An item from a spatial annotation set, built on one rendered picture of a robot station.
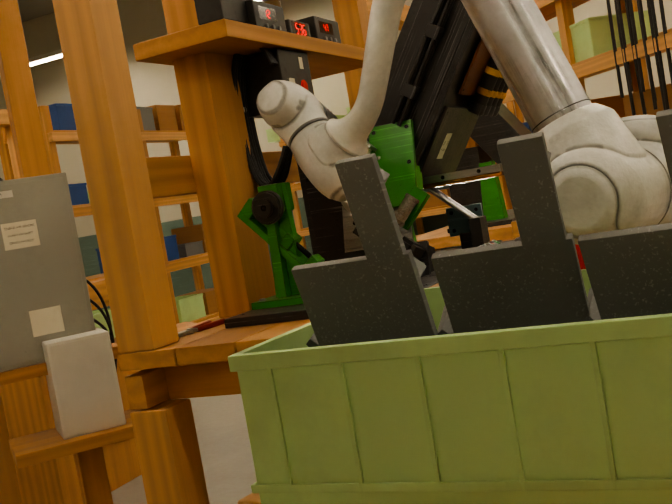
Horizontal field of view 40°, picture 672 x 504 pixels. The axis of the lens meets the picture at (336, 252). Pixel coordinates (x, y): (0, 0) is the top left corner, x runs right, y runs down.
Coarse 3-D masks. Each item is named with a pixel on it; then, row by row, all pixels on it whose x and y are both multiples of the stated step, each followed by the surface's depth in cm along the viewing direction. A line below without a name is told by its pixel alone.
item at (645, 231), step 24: (600, 240) 90; (624, 240) 89; (648, 240) 88; (600, 264) 91; (624, 264) 90; (648, 264) 89; (600, 288) 93; (624, 288) 92; (648, 288) 91; (600, 312) 94; (624, 312) 93; (648, 312) 92
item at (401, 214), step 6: (408, 198) 214; (414, 198) 214; (402, 204) 215; (408, 204) 215; (414, 204) 215; (396, 210) 216; (402, 210) 215; (408, 210) 215; (396, 216) 215; (402, 216) 215; (408, 216) 216; (402, 222) 215
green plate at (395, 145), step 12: (408, 120) 221; (372, 132) 225; (384, 132) 224; (396, 132) 222; (408, 132) 221; (372, 144) 225; (384, 144) 223; (396, 144) 222; (408, 144) 221; (384, 156) 223; (396, 156) 222; (408, 156) 220; (384, 168) 222; (396, 168) 221; (408, 168) 220; (396, 180) 221; (408, 180) 219; (420, 180) 225; (396, 192) 220; (408, 192) 219; (396, 204) 220
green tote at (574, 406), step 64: (640, 320) 80; (256, 384) 99; (320, 384) 95; (384, 384) 92; (448, 384) 89; (512, 384) 86; (576, 384) 83; (640, 384) 81; (256, 448) 100; (320, 448) 96; (384, 448) 93; (448, 448) 90; (512, 448) 87; (576, 448) 84; (640, 448) 82
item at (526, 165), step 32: (512, 160) 90; (544, 160) 89; (512, 192) 91; (544, 192) 90; (544, 224) 92; (448, 256) 97; (480, 256) 96; (512, 256) 95; (544, 256) 94; (576, 256) 94; (448, 288) 99; (480, 288) 98; (512, 288) 97; (544, 288) 96; (576, 288) 95; (480, 320) 101; (512, 320) 99; (544, 320) 98; (576, 320) 97
